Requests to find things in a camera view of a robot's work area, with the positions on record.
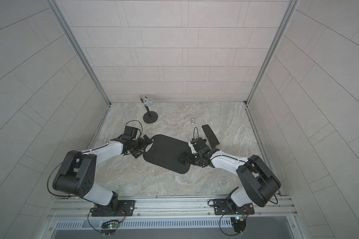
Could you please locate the left circuit board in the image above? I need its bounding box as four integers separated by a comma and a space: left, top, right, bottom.
101, 220, 120, 235

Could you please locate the black knife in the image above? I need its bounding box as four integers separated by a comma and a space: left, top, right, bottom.
201, 124, 220, 148

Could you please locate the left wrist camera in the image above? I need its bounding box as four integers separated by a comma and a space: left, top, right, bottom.
124, 125, 139, 139

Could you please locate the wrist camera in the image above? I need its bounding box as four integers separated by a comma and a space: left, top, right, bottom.
190, 137, 207, 151
124, 125, 139, 139

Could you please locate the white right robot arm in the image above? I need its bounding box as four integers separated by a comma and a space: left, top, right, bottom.
179, 143, 281, 210

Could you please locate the black cutting board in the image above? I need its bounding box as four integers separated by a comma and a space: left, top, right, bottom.
143, 134, 191, 174

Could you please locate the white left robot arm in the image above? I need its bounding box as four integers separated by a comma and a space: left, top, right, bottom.
52, 135, 153, 206

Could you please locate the circuit board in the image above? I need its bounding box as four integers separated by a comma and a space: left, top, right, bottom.
101, 220, 120, 235
230, 217, 247, 234

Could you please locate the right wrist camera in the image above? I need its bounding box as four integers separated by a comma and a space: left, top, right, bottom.
190, 137, 207, 151

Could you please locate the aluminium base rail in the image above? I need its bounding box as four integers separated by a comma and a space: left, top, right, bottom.
47, 196, 297, 230

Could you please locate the right circuit board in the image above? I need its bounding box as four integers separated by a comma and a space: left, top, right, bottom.
230, 217, 247, 234

